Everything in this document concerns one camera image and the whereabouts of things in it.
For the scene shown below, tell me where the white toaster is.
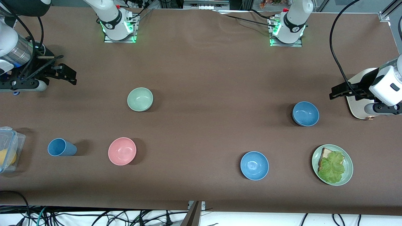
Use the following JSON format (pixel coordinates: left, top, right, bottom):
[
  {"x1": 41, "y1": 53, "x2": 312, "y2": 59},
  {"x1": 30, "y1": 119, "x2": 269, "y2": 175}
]
[{"x1": 345, "y1": 67, "x2": 382, "y2": 120}]

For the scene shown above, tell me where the short black table cable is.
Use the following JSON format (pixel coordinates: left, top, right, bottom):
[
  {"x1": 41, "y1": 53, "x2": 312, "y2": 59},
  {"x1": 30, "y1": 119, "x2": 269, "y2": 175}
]
[{"x1": 250, "y1": 9, "x2": 277, "y2": 21}]

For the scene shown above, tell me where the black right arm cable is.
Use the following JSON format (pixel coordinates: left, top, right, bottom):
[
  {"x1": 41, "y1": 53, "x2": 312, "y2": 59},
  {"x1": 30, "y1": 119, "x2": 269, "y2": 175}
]
[{"x1": 13, "y1": 14, "x2": 63, "y2": 83}]

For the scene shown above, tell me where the teal floor cable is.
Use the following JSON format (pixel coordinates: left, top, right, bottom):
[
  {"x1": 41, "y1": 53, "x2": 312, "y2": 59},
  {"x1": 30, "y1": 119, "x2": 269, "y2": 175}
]
[{"x1": 36, "y1": 206, "x2": 47, "y2": 226}]

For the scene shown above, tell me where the yellow food item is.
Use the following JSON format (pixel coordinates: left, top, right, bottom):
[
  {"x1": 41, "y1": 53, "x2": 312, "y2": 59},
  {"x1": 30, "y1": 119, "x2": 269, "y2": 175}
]
[{"x1": 0, "y1": 149, "x2": 17, "y2": 167}]

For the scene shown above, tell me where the white power strip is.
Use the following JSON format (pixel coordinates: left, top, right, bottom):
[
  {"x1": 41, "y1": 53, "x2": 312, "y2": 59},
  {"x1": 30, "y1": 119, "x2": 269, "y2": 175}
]
[{"x1": 183, "y1": 0, "x2": 230, "y2": 10}]

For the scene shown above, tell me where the black looped floor cable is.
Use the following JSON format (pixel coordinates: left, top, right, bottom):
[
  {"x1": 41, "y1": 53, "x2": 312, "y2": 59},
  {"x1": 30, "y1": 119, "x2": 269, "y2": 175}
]
[{"x1": 0, "y1": 191, "x2": 31, "y2": 226}]

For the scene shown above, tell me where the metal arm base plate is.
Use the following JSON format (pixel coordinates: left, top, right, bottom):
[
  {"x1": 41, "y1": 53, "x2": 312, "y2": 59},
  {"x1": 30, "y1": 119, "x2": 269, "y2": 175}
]
[
  {"x1": 104, "y1": 9, "x2": 139, "y2": 43},
  {"x1": 269, "y1": 16, "x2": 303, "y2": 47}
]

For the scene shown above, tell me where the toast bread slice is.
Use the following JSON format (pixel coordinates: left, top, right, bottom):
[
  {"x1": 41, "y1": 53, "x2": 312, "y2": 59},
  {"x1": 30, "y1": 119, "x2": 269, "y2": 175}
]
[{"x1": 318, "y1": 148, "x2": 345, "y2": 171}]

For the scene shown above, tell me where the clear plastic lidded container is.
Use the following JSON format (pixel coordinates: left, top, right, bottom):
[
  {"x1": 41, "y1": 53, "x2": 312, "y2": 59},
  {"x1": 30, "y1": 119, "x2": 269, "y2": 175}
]
[{"x1": 0, "y1": 126, "x2": 26, "y2": 174}]

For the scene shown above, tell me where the green plate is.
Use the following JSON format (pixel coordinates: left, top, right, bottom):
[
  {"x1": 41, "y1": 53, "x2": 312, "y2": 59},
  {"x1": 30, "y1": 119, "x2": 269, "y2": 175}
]
[{"x1": 312, "y1": 144, "x2": 354, "y2": 186}]

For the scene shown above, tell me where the dark metal post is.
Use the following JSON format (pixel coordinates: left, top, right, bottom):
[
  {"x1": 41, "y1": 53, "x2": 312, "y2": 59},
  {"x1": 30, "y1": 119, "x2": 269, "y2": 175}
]
[{"x1": 181, "y1": 201, "x2": 203, "y2": 226}]

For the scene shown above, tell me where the blue plastic cup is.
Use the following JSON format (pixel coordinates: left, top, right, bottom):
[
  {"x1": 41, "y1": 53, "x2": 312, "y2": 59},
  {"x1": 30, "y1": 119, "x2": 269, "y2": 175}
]
[{"x1": 47, "y1": 138, "x2": 78, "y2": 157}]

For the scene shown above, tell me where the blue bowl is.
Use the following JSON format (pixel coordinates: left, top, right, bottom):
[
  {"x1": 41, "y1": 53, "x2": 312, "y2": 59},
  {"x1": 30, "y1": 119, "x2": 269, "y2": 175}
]
[
  {"x1": 240, "y1": 151, "x2": 269, "y2": 181},
  {"x1": 292, "y1": 101, "x2": 320, "y2": 127}
]

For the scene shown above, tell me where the pink bowl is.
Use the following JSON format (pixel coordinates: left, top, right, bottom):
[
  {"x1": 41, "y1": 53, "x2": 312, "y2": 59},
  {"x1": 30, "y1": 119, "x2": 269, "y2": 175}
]
[{"x1": 108, "y1": 137, "x2": 137, "y2": 166}]

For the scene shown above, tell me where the green bowl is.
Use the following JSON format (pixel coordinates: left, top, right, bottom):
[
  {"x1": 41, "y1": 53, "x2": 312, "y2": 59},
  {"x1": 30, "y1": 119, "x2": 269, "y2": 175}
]
[{"x1": 127, "y1": 87, "x2": 154, "y2": 112}]

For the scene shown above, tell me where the long black table cable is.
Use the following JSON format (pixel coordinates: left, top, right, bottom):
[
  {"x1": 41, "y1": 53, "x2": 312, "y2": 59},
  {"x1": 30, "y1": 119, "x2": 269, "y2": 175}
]
[{"x1": 217, "y1": 11, "x2": 277, "y2": 27}]

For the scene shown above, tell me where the green lettuce leaf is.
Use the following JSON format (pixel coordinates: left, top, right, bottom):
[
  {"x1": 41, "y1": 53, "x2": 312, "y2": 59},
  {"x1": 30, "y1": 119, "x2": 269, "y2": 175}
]
[{"x1": 318, "y1": 151, "x2": 346, "y2": 184}]

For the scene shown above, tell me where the aluminium frame profile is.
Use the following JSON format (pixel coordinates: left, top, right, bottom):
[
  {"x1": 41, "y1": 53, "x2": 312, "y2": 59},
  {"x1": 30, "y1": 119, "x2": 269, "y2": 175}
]
[{"x1": 378, "y1": 0, "x2": 402, "y2": 22}]

